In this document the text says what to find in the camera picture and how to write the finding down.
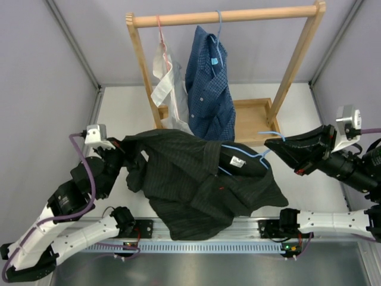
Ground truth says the aluminium mounting rail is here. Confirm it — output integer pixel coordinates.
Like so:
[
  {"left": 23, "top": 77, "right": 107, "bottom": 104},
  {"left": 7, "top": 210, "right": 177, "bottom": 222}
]
[{"left": 53, "top": 216, "right": 370, "bottom": 241}]

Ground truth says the slotted grey cable duct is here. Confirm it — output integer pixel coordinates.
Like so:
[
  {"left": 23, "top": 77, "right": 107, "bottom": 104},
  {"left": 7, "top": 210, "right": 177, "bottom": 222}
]
[{"left": 74, "top": 240, "right": 298, "bottom": 254}]

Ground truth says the blue hanger with shirt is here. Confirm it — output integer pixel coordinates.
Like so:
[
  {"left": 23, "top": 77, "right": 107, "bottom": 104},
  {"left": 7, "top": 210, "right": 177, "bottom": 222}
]
[{"left": 211, "top": 10, "right": 224, "bottom": 69}]

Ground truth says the wooden clothes rack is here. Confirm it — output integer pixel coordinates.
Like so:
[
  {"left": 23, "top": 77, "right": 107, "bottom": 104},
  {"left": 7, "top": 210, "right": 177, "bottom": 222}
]
[{"left": 126, "top": 1, "right": 326, "bottom": 147}]

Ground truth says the light blue hanger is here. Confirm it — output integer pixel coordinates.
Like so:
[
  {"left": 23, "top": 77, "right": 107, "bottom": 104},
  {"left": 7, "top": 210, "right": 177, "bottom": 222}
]
[{"left": 221, "top": 131, "right": 286, "bottom": 170}]

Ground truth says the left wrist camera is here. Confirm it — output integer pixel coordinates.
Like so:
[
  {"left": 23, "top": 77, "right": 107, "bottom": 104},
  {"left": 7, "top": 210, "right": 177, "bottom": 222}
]
[{"left": 85, "top": 124, "right": 115, "bottom": 150}]

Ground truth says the black striped shirt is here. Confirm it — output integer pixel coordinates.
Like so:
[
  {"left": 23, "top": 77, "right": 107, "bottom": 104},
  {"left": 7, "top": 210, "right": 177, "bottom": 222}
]
[{"left": 120, "top": 129, "right": 289, "bottom": 241}]

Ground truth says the blue checked shirt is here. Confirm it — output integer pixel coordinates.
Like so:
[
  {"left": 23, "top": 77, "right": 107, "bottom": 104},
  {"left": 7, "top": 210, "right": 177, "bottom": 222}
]
[{"left": 185, "top": 26, "right": 236, "bottom": 141}]

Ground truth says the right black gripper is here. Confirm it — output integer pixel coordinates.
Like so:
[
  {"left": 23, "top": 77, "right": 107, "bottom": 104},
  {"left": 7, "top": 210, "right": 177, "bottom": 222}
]
[{"left": 264, "top": 126, "right": 379, "bottom": 195}]

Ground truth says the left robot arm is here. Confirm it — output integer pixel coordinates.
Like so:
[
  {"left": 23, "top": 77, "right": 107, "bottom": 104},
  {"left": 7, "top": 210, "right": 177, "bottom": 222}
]
[{"left": 1, "top": 138, "right": 136, "bottom": 283}]

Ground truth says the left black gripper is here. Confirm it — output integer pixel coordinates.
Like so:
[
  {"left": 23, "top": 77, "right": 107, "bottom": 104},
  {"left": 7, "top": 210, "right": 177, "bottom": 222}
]
[{"left": 95, "top": 136, "right": 138, "bottom": 198}]

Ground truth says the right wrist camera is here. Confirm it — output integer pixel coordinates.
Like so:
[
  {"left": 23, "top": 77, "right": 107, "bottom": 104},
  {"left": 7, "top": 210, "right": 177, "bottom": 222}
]
[{"left": 332, "top": 105, "right": 362, "bottom": 153}]

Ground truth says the pink wire hanger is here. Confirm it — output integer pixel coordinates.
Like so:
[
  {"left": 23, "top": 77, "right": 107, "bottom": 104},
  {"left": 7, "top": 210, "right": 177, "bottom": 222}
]
[{"left": 156, "top": 15, "right": 171, "bottom": 72}]

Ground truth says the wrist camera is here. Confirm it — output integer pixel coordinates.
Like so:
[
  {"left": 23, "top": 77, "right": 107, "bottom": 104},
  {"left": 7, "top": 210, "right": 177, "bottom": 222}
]
[
  {"left": 332, "top": 105, "right": 362, "bottom": 153},
  {"left": 85, "top": 124, "right": 115, "bottom": 150}
]

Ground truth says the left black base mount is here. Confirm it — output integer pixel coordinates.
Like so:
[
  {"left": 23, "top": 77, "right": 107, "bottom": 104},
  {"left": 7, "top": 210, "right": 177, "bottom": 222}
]
[{"left": 127, "top": 219, "right": 154, "bottom": 239}]

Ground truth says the white shirt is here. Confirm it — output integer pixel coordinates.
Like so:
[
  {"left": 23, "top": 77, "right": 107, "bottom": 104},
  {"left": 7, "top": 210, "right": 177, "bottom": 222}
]
[{"left": 151, "top": 42, "right": 192, "bottom": 134}]

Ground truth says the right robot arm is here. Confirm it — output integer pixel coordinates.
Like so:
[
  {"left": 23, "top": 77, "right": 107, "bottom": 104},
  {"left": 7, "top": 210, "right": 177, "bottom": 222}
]
[{"left": 264, "top": 125, "right": 380, "bottom": 243}]

